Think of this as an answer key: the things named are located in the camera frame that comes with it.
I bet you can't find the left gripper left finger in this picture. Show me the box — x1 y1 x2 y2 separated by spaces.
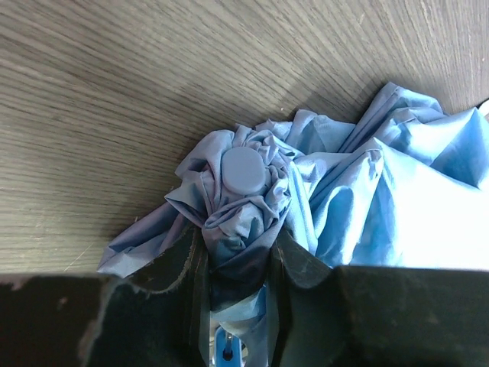
1 226 209 366

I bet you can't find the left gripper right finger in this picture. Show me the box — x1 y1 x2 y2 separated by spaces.
266 231 488 366

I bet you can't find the light blue folding umbrella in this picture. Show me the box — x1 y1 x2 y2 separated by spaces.
99 83 488 366

